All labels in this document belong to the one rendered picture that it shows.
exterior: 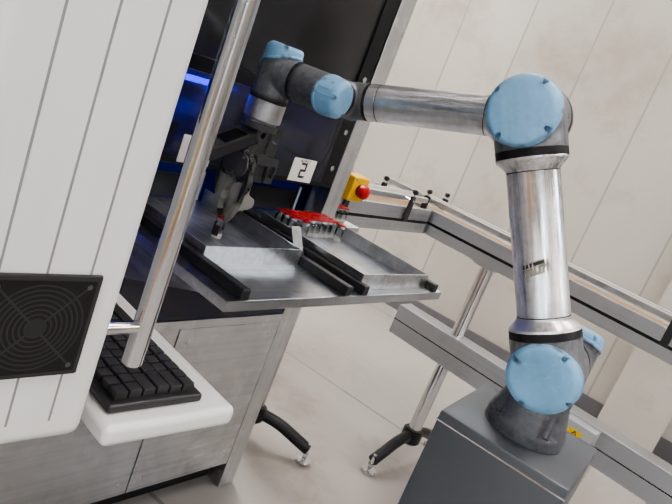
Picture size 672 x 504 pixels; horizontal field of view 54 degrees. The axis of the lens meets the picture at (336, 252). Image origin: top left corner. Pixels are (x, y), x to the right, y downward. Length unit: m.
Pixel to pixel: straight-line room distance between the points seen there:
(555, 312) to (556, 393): 0.12
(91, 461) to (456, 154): 3.06
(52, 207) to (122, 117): 0.10
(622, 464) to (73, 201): 1.95
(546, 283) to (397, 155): 3.35
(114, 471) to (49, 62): 1.35
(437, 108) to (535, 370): 0.51
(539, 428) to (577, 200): 2.82
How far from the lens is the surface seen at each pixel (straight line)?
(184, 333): 1.68
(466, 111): 1.27
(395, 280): 1.49
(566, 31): 4.16
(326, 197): 1.80
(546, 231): 1.09
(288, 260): 1.37
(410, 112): 1.30
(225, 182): 1.36
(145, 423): 0.88
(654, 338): 2.21
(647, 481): 2.31
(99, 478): 1.82
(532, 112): 1.07
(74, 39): 0.63
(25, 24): 0.61
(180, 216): 0.75
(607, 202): 3.96
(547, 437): 1.29
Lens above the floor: 1.28
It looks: 14 degrees down
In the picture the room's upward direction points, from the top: 21 degrees clockwise
